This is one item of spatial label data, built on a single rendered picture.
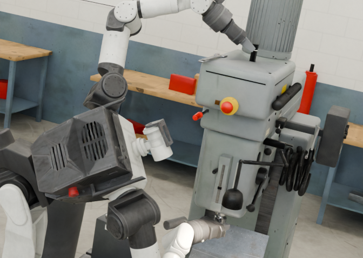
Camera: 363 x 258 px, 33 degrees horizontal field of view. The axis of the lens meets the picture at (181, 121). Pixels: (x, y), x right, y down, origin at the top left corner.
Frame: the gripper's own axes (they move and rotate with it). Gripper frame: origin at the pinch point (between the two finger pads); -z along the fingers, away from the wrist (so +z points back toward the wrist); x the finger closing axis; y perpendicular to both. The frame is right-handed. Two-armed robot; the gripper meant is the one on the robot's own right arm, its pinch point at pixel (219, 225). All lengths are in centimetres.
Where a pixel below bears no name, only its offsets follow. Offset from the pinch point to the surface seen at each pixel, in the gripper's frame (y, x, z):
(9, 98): 79, 437, -172
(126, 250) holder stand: 20.8, 29.2, 18.9
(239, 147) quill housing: -35.3, -7.1, 7.2
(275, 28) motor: -78, 4, -14
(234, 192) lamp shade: -23.9, -17.6, 19.1
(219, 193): -17.7, -5.7, 11.9
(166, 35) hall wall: -15, 345, -302
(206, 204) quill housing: -10.3, 0.4, 10.2
